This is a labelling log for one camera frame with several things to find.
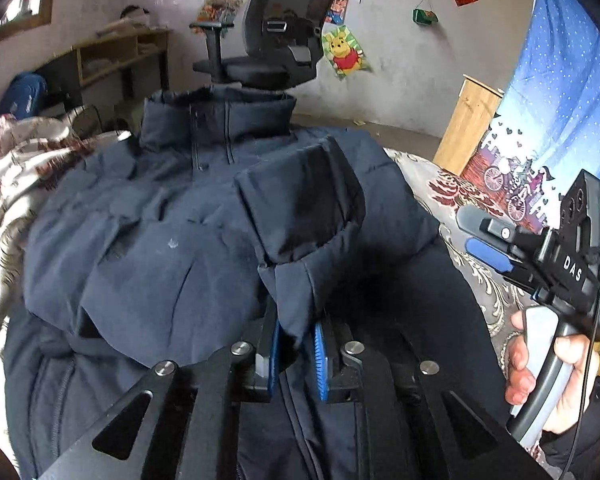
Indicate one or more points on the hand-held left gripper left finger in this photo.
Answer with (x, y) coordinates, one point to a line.
(274, 360)

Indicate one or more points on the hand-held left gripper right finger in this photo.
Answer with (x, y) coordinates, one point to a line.
(320, 360)

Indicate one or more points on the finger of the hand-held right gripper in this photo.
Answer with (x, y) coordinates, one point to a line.
(485, 252)
(500, 230)

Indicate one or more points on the navy puffer jacket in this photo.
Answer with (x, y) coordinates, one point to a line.
(155, 240)

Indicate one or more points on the person's right forearm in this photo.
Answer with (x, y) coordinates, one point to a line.
(592, 452)

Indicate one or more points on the person's right hand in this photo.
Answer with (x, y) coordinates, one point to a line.
(577, 385)

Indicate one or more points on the wooden cabinet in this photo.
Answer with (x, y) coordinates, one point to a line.
(465, 120)

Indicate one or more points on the blue printed curtain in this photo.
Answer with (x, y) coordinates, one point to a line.
(555, 85)

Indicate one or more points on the green hanging pouch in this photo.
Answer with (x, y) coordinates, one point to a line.
(425, 16)

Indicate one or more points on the yellow bear poster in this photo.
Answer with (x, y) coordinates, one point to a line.
(342, 52)

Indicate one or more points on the cartoon character poster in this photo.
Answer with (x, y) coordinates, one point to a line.
(341, 5)

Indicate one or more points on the floral blanket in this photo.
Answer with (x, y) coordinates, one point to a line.
(10, 200)

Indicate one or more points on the black office chair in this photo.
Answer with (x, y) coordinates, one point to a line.
(290, 0)

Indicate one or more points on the wooden desk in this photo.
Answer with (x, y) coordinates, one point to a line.
(110, 50)

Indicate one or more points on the blue backpack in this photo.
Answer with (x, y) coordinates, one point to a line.
(22, 95)

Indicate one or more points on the pile of papers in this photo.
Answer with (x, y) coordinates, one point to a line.
(122, 27)

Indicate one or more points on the black bag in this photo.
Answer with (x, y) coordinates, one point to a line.
(132, 11)

